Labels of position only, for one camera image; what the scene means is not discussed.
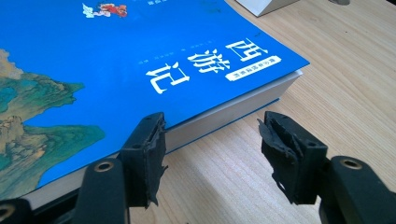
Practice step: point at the white expandable bookend rack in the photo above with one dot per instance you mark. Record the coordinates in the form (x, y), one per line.
(261, 6)

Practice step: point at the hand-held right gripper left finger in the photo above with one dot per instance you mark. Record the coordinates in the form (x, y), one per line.
(143, 161)

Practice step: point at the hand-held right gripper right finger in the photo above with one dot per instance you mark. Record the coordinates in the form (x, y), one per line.
(295, 161)

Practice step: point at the thick blue book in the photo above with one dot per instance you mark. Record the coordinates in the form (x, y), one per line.
(124, 62)

